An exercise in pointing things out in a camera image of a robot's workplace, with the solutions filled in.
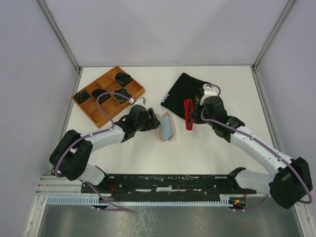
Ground red sunglasses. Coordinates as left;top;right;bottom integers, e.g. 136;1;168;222
184;99;194;131

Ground light blue cloth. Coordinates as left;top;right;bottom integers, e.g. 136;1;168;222
160;115;173;141

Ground pink glasses case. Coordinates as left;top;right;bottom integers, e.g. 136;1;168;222
156;112;176;142

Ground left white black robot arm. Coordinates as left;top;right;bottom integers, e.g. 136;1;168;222
49;104;160;193

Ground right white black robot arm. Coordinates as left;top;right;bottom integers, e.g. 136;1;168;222
200;96;313;209

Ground rolled blue yellow belt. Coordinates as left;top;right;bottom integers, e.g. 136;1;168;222
114;88;131;104

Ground black folded cloth pouch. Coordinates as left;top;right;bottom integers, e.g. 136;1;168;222
160;73;209;119

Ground rolled black belt top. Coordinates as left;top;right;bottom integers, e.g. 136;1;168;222
115;72;132;87

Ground wooden compartment tray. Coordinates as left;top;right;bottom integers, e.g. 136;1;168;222
72;66;145;128

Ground rolled black belt middle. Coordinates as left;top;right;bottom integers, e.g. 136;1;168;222
92;89;111;104

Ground rolled green black belt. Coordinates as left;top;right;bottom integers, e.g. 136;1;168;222
75;89;90;104

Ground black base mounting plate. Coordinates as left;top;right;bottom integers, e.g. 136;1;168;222
95;172;257;199

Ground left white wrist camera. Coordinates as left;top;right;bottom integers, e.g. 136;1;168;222
129;97;147;107

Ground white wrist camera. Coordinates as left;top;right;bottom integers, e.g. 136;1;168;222
202;83;221;97
129;97;147;107

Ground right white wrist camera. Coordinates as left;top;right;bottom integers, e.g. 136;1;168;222
202;83;221;97

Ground right aluminium frame post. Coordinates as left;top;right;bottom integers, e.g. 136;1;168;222
251;0;297;71

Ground aluminium frame post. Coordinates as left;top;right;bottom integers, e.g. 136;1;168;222
251;0;297;71
37;0;83;72

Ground white slotted cable duct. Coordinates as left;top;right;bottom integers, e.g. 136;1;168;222
46;192;238;207

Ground left aluminium frame post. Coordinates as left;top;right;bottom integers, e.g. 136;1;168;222
37;0;83;72

